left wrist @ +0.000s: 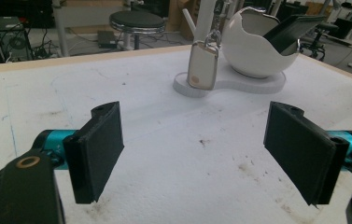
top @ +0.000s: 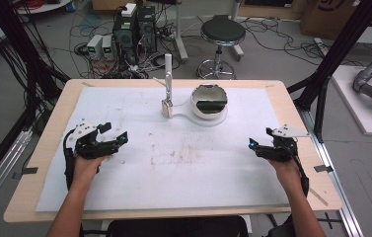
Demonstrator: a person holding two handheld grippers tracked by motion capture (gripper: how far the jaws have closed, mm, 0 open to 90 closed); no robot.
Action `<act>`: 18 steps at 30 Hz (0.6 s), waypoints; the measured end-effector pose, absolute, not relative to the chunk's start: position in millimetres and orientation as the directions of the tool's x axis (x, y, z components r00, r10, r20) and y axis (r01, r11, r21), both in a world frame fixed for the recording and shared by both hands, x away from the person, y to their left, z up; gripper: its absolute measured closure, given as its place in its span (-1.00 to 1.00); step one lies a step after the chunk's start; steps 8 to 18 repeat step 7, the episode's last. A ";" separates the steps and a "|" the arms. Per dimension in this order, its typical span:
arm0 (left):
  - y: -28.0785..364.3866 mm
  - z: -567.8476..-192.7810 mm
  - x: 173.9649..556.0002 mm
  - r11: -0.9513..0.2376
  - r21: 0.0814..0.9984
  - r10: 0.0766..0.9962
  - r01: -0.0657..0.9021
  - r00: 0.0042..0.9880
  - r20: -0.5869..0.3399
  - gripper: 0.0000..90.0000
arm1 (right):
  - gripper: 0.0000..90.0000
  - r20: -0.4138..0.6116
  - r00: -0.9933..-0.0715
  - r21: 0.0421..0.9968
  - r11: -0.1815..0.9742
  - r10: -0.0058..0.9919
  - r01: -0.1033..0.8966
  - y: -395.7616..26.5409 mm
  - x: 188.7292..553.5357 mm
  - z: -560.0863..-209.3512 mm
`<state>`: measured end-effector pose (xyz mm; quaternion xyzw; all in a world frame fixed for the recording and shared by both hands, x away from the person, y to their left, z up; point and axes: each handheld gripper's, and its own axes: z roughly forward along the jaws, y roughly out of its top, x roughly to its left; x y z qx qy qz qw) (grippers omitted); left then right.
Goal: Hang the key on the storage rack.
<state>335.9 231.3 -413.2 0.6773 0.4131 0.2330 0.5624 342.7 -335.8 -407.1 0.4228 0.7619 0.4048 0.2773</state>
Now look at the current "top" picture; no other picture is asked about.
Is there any white stand with pole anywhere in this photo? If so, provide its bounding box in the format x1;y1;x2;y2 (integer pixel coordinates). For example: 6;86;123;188
153;53;229;127

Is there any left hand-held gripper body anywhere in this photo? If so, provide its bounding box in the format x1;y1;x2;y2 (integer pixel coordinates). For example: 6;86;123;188
69;118;120;161

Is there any person's right hand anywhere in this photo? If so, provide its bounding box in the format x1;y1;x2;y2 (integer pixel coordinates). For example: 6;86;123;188
266;159;303;196

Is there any black computer tower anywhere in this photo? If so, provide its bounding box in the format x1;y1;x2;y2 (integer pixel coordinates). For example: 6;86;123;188
112;13;140;63
137;4;158;53

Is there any white foam mat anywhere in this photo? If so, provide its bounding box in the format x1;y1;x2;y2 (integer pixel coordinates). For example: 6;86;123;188
35;86;290;212

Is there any small white box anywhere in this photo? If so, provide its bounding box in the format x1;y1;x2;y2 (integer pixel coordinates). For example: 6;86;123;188
120;3;137;18

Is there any person's left hand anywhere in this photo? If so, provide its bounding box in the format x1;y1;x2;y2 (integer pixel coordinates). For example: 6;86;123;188
72;156;108;191

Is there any small beige tag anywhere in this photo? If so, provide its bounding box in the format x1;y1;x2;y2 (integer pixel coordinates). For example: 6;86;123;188
161;99;172;119

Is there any person's dark clothing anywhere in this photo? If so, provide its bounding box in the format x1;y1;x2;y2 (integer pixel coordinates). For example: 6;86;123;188
106;215;251;237

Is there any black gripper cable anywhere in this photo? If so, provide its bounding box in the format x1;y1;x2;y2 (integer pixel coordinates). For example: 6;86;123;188
62;129;76;192
291;144;310;198

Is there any white round bowl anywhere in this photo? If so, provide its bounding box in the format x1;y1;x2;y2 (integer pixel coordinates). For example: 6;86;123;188
190;83;229;120

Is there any brown cardboard box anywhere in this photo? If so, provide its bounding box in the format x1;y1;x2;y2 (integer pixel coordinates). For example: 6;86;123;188
300;0;372;40

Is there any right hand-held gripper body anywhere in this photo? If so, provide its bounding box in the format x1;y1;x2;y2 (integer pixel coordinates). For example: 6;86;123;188
258;123;310;163

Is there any grey power supply unit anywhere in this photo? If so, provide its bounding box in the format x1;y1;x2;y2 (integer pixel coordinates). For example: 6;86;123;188
102;34;113;55
86;34;104;57

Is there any white board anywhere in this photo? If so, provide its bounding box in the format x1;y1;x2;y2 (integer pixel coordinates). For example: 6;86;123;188
331;63;372;137

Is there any black metal frame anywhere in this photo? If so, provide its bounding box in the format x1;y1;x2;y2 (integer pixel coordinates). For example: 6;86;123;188
286;0;372;142
0;0;71;196

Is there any white metal table leg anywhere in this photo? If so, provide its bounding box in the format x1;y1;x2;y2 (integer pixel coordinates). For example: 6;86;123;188
173;0;189;63

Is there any black tape piece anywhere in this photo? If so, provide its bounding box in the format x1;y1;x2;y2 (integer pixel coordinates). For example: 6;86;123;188
314;164;335;174
12;167;39;181

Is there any black round stool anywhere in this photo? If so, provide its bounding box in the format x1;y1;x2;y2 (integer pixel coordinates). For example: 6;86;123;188
196;14;247;80

